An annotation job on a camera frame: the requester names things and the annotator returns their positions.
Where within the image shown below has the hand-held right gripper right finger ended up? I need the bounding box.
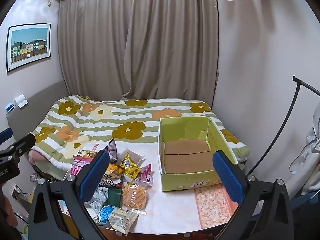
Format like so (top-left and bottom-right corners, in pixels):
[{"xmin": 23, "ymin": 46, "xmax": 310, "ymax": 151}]
[{"xmin": 212, "ymin": 150, "xmax": 294, "ymax": 240}]

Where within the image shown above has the clear packet of orange waffles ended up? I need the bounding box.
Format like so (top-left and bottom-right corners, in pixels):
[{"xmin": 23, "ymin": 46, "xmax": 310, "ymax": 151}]
[{"xmin": 121, "ymin": 182, "xmax": 148, "ymax": 214}]

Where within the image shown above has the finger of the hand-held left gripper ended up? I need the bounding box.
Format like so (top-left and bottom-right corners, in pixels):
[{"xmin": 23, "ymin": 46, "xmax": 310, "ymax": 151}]
[
  {"xmin": 0, "ymin": 133, "xmax": 36, "ymax": 160},
  {"xmin": 0, "ymin": 127, "xmax": 13, "ymax": 144}
]

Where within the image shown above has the black curved stand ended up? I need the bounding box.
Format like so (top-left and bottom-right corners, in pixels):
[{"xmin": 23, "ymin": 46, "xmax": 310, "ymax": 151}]
[{"xmin": 246, "ymin": 75, "xmax": 320, "ymax": 175}]

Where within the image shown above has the blue denim cloth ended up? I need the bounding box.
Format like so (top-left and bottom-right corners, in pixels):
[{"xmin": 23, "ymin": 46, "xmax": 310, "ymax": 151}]
[{"xmin": 287, "ymin": 190, "xmax": 320, "ymax": 240}]

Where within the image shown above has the white tablecloth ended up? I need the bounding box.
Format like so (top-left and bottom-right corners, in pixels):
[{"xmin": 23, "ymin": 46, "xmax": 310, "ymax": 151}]
[{"xmin": 56, "ymin": 140, "xmax": 247, "ymax": 235}]

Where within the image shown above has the person's left hand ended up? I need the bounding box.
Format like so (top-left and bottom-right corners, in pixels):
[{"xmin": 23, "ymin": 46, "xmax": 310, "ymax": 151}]
[{"xmin": 0, "ymin": 192, "xmax": 18, "ymax": 228}]

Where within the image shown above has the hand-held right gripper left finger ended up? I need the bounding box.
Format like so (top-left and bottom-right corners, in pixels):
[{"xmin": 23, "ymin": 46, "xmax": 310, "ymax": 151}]
[{"xmin": 28, "ymin": 150, "xmax": 110, "ymax": 240}]

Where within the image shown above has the flowered striped blanket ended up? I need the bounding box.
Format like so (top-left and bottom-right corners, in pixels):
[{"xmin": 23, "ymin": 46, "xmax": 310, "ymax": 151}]
[{"xmin": 29, "ymin": 95, "xmax": 250, "ymax": 180}]

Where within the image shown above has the orange and white snack packet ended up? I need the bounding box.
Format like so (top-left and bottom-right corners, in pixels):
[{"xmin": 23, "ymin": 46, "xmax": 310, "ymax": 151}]
[{"xmin": 75, "ymin": 144, "xmax": 100, "ymax": 158}]

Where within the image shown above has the white power socket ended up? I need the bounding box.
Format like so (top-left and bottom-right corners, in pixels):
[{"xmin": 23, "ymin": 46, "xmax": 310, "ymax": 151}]
[{"xmin": 11, "ymin": 184, "xmax": 24, "ymax": 199}]

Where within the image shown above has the pink floral cloth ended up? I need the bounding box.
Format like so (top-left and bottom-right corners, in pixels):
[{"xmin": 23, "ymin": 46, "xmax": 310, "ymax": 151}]
[{"xmin": 194, "ymin": 184, "xmax": 239, "ymax": 229}]

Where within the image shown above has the dark green snack packet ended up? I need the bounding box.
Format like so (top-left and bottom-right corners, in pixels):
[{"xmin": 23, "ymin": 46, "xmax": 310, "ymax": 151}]
[{"xmin": 107, "ymin": 189, "xmax": 123, "ymax": 208}]

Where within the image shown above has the silver snack packet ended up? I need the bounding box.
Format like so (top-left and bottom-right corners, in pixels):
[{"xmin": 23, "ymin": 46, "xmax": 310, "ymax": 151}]
[{"xmin": 86, "ymin": 186, "xmax": 109, "ymax": 212}]

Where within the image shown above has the beige snack packet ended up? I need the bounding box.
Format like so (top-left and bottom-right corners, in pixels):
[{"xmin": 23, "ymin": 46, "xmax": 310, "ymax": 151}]
[{"xmin": 109, "ymin": 207, "xmax": 139, "ymax": 235}]

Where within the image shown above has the pink striped snack packet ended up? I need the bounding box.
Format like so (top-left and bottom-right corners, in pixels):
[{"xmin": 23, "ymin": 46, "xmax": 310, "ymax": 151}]
[{"xmin": 71, "ymin": 155, "xmax": 97, "ymax": 180}]

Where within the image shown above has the brown label snack packet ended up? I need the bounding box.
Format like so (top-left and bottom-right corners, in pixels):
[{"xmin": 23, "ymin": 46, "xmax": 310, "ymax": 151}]
[{"xmin": 99, "ymin": 162, "xmax": 124, "ymax": 189}]

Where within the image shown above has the beige curtain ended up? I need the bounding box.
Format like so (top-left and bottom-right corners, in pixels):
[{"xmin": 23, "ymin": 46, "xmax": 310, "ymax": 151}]
[{"xmin": 58, "ymin": 0, "xmax": 220, "ymax": 103}]

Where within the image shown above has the pink pillow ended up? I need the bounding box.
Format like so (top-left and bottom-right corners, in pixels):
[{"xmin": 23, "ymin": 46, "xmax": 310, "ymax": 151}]
[{"xmin": 28, "ymin": 150, "xmax": 50, "ymax": 167}]

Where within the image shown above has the yellow foil snack packet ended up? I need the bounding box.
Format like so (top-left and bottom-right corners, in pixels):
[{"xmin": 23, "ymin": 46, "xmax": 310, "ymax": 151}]
[{"xmin": 119, "ymin": 152, "xmax": 145, "ymax": 179}]

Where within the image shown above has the white paper roll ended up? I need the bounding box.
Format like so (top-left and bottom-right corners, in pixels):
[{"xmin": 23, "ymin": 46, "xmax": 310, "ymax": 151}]
[{"xmin": 14, "ymin": 94, "xmax": 28, "ymax": 108}]

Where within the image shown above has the grey padded headboard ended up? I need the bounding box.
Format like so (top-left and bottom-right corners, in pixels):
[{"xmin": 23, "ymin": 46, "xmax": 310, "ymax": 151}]
[{"xmin": 6, "ymin": 80, "xmax": 67, "ymax": 140}]

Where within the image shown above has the purple monkey print snack packet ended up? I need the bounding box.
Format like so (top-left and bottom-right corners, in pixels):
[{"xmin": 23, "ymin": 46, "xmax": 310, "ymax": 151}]
[{"xmin": 104, "ymin": 139, "xmax": 118, "ymax": 163}]

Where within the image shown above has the purple and pink snack packet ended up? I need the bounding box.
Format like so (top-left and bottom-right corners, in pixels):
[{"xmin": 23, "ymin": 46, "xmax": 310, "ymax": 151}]
[{"xmin": 122, "ymin": 164, "xmax": 153, "ymax": 187}]

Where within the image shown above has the wall poster of houses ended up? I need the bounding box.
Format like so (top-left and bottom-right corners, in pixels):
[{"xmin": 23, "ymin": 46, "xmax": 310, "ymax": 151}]
[{"xmin": 6, "ymin": 24, "xmax": 52, "ymax": 73}]

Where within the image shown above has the green cardboard box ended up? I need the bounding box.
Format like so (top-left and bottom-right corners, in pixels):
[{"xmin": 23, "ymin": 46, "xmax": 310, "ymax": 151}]
[{"xmin": 158, "ymin": 116, "xmax": 239, "ymax": 193}]

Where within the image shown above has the white hanging garment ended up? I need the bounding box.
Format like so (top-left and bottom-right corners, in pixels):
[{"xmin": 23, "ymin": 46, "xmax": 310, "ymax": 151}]
[{"xmin": 291, "ymin": 110, "xmax": 320, "ymax": 195}]

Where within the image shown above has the blue snack packet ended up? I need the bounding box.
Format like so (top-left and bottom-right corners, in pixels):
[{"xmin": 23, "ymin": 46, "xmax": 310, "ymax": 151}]
[{"xmin": 94, "ymin": 205, "xmax": 119, "ymax": 224}]

